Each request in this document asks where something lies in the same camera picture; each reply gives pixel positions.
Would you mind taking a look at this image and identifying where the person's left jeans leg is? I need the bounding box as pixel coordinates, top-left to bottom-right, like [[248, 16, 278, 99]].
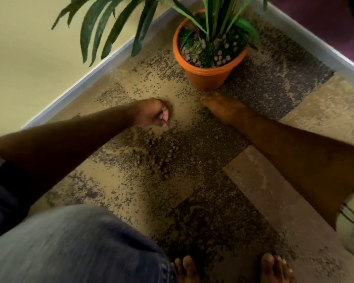
[[0, 204, 178, 283]]

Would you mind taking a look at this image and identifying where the person's foot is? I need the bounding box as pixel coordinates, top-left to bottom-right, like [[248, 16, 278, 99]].
[[260, 252, 295, 283], [171, 255, 201, 283]]

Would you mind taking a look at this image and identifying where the person's left forearm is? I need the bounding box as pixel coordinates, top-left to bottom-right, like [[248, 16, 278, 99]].
[[0, 104, 140, 187]]

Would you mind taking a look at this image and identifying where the white baseboard under purple wall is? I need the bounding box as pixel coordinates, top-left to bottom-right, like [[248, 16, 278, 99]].
[[252, 0, 354, 93]]

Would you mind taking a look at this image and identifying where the person's left hand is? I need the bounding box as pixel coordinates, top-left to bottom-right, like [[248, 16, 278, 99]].
[[132, 97, 170, 128]]

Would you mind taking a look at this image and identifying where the person's right forearm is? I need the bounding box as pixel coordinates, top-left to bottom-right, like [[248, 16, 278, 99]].
[[232, 110, 354, 231]]

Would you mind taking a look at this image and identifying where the cluster of pale pebbles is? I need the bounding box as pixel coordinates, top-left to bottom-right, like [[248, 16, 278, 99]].
[[181, 33, 239, 69]]

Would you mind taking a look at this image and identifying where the green artificial palm plant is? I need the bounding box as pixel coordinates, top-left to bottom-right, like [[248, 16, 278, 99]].
[[52, 0, 354, 92]]

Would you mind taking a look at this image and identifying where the white baseboard under yellow wall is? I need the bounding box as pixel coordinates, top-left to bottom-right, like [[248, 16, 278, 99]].
[[23, 0, 197, 129]]

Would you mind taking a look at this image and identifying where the person's right hand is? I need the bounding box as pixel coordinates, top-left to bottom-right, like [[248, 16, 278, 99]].
[[199, 92, 249, 125]]

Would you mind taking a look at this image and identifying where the person's left foot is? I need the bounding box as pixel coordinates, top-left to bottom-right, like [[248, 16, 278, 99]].
[[171, 255, 201, 283]]

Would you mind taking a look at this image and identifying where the plaid shirt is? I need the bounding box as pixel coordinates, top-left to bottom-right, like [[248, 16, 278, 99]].
[[0, 154, 354, 266]]

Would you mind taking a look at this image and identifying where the brown pebbles pile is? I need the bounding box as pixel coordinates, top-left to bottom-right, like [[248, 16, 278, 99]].
[[132, 130, 214, 181]]

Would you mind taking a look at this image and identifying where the person's right foot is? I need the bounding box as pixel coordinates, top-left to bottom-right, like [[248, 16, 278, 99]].
[[260, 252, 295, 283]]

